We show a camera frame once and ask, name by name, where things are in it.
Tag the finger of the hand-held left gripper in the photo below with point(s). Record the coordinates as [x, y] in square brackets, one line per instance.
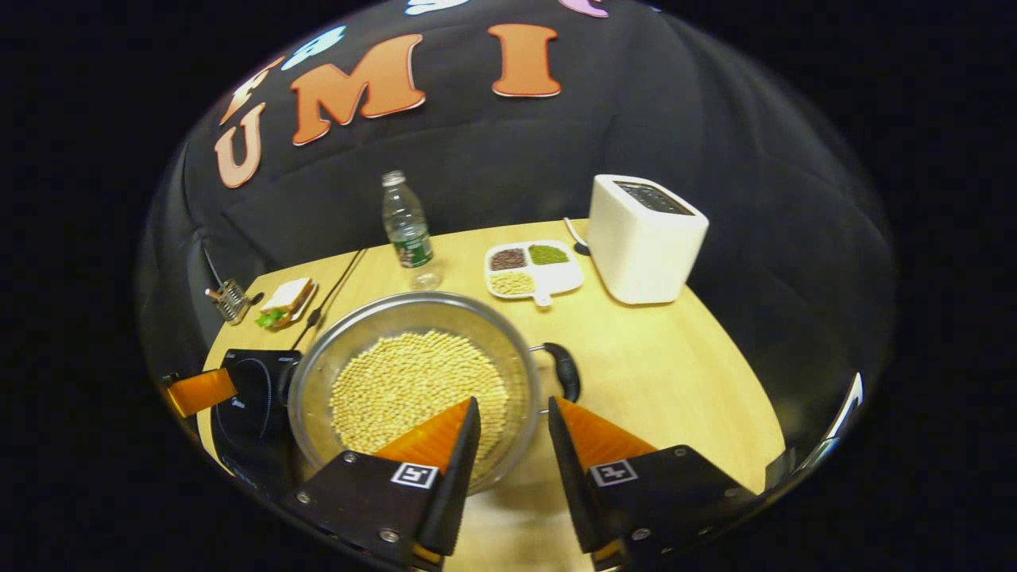
[203, 391]

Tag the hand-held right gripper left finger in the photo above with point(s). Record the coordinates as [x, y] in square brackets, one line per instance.
[457, 492]

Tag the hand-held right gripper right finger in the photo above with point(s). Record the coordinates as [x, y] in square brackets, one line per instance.
[572, 492]

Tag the black induction cooktop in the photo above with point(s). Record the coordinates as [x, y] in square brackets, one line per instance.
[250, 413]

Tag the steel pot with soybeans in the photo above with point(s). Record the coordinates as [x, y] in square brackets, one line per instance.
[405, 381]

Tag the sandwich with lettuce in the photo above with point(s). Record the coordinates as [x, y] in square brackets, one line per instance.
[284, 302]

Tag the white divided dish with beans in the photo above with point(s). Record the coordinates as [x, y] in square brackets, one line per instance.
[556, 276]

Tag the white toaster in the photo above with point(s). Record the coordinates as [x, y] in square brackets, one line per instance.
[636, 254]

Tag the clear plastic water bottle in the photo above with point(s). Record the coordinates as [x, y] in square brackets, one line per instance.
[407, 230]

